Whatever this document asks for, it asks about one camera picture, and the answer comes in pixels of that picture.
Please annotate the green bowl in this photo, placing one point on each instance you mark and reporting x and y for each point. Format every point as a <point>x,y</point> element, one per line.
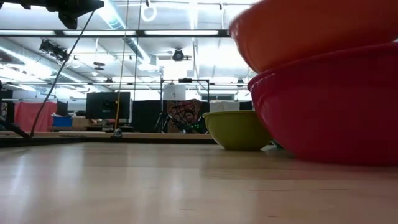
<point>236,130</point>

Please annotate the orange bowl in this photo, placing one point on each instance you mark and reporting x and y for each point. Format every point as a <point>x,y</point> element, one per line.
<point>311,31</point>

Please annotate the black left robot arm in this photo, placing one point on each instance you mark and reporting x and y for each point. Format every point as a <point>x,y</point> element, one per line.
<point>18,2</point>

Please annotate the nested rainbow bowls stack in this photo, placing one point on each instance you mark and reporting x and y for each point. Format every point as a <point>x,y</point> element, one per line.
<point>326,118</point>

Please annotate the black overhead crossbar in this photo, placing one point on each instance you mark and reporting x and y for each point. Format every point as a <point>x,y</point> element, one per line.
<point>93,32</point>

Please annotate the black ceiling fixture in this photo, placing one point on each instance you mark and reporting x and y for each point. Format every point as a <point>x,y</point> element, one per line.
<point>53,49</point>

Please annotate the black computer monitor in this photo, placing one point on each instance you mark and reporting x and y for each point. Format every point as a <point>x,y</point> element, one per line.
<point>107,105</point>

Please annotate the red cloth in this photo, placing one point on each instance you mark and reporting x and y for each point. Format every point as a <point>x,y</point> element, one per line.
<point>34,115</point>

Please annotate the blue storage bin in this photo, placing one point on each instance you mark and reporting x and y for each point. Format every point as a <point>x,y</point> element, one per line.
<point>62,121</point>

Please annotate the cardboard box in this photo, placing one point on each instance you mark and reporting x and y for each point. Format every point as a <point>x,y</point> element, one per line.
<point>81,122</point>

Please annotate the black partition panel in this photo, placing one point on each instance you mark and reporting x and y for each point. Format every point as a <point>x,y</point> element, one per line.
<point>146,115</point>

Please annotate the grey round desk grommet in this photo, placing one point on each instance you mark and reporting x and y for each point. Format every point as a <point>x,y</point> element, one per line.
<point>117,133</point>

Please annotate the patterned tapestry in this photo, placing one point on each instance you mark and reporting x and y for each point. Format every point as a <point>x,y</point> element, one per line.
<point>178,109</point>

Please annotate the person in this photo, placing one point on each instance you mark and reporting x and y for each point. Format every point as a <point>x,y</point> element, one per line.
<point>189,119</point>

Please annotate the black overhead camera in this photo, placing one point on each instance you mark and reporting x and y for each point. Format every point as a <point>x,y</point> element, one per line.
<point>178,55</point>

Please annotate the black metal stand frame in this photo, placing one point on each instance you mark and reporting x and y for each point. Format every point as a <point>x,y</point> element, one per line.
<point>161,102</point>

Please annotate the black aluminium table frame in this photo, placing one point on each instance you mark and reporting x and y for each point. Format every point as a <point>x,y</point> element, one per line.
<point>93,142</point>

